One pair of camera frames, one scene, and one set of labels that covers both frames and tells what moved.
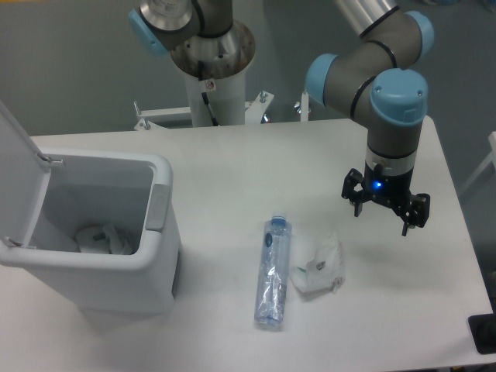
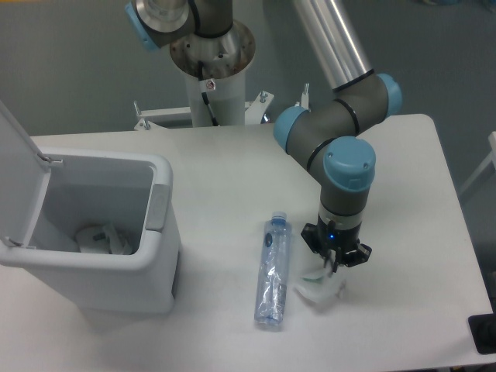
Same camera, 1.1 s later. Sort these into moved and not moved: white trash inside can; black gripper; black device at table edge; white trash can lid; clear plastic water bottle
Moved: black gripper
Not moved: clear plastic water bottle; white trash inside can; white trash can lid; black device at table edge
